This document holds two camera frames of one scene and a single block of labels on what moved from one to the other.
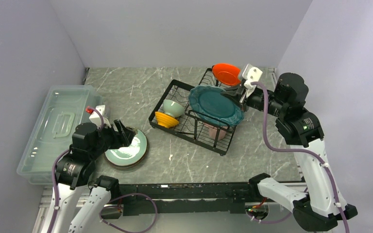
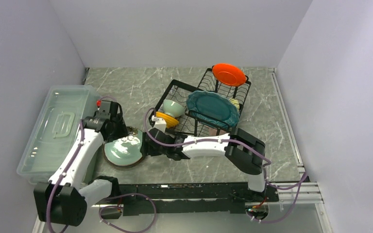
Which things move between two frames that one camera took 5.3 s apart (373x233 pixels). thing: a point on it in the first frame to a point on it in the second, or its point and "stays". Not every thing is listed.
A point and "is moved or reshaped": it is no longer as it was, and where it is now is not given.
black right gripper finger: x=238 y=94 to x=145 y=145
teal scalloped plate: x=216 y=103 is moved or reshaped
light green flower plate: x=129 y=156 stays
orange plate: x=227 y=74 stays
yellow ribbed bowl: x=165 y=120 stays
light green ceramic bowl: x=173 y=108 stays
